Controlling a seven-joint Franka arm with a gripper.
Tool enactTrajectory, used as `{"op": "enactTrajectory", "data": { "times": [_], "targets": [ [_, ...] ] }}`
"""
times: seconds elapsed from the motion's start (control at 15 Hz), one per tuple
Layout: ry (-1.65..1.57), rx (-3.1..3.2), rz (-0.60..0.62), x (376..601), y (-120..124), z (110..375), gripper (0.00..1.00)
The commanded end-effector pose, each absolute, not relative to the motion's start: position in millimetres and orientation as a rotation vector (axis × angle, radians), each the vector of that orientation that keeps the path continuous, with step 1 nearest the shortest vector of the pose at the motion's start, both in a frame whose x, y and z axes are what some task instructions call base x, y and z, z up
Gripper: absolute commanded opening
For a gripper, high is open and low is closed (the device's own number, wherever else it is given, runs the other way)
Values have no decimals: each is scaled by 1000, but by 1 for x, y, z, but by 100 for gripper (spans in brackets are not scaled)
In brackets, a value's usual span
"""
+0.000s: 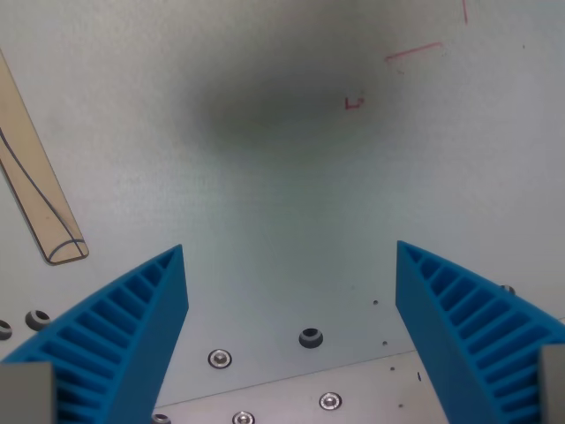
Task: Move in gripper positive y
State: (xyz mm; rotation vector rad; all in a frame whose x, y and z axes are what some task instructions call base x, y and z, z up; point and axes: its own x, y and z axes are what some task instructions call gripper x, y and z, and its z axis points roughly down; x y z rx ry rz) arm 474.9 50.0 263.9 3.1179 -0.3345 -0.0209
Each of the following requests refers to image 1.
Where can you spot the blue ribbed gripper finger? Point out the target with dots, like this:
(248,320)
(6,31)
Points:
(459,327)
(132,335)

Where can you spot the silver hex socket screw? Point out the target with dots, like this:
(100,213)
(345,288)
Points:
(220,358)
(243,417)
(330,401)

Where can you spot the beige strip with dark outline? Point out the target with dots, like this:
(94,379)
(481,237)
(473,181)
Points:
(31,176)

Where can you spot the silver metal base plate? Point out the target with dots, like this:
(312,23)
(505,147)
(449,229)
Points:
(287,397)

